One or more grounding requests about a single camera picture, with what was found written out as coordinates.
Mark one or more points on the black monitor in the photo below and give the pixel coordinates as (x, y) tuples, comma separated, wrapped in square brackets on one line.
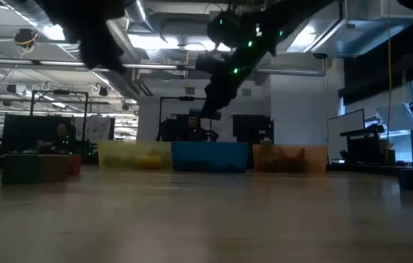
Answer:
[(24, 133), (252, 128)]

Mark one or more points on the person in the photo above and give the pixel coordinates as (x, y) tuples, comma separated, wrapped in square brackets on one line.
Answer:
[(194, 128), (62, 137)]

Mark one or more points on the black standing desk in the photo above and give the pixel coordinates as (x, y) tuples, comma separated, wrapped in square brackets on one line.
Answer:
[(365, 144)]

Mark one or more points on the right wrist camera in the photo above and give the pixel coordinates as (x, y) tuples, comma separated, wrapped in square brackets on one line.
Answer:
[(210, 61)]

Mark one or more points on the orange translucent plastic bin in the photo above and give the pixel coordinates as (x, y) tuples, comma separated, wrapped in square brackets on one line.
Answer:
[(316, 157)]

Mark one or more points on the round silver air duct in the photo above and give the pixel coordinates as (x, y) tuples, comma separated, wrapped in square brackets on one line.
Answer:
[(139, 14)]

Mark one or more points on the yellow wooden cylinder block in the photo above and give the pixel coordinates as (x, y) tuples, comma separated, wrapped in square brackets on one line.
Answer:
[(149, 162)]

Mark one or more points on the grey wall vent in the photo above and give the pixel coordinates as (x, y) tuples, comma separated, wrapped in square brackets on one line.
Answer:
[(246, 92), (190, 90)]

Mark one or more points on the teal plastic bin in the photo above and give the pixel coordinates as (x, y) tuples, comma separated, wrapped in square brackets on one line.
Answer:
[(210, 155)]

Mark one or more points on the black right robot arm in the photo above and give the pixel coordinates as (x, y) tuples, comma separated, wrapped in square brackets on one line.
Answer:
[(294, 14)]

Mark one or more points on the yellow translucent plastic bin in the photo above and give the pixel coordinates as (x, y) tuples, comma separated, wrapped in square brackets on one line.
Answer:
[(119, 148)]

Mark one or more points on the ceiling light panel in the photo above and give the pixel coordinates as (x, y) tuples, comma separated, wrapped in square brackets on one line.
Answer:
[(195, 46), (153, 42)]

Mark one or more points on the natural wood block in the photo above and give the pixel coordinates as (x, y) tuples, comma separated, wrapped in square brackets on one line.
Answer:
[(55, 168)]

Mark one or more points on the whiteboard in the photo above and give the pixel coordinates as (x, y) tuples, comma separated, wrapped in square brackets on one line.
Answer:
[(345, 135)]

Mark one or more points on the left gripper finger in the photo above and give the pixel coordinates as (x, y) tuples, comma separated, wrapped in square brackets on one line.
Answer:
[(91, 51), (113, 55)]

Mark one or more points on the silver ceiling pipe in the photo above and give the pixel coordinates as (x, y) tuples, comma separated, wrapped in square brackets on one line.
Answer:
[(155, 66)]

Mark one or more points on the coral wooden arch block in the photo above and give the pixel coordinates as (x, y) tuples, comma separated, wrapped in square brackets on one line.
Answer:
[(75, 164)]

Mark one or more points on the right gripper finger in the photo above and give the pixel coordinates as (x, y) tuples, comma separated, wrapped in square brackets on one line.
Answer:
[(230, 91), (214, 96)]

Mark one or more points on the white patterned board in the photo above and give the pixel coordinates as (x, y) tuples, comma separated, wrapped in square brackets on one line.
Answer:
[(99, 128)]

